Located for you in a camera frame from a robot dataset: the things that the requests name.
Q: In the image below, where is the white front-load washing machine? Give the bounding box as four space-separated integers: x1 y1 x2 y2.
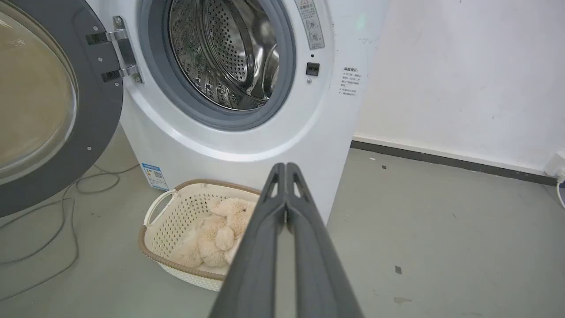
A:
84 0 392 227

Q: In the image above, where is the cream perforated laundry basket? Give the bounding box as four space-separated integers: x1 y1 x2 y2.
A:
138 179 262 292

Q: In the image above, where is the thin grey floor cable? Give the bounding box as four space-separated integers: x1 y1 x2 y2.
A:
0 163 140 303

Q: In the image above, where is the white round object with cable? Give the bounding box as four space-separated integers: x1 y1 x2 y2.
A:
544 152 565 209

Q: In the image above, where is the cream plush toy animal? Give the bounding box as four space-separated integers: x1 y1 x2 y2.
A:
171 197 257 268

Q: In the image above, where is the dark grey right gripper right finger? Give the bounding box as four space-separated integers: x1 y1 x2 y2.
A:
286 163 364 318

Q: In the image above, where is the grey round washing machine door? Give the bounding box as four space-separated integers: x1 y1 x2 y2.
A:
0 0 124 218

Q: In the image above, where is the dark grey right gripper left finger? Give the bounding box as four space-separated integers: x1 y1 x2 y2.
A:
209 163 286 318

